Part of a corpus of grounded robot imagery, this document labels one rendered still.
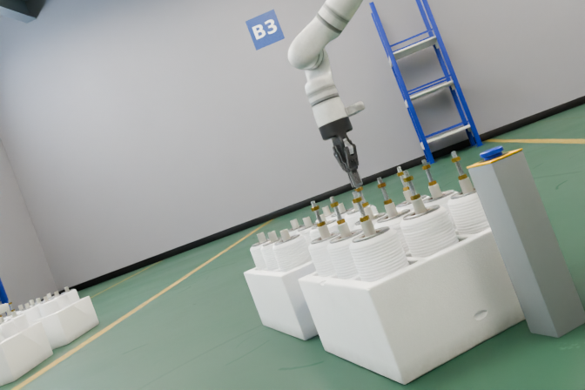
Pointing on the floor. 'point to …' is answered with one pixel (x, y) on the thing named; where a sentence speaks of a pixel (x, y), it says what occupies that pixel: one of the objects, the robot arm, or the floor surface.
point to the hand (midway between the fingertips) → (354, 178)
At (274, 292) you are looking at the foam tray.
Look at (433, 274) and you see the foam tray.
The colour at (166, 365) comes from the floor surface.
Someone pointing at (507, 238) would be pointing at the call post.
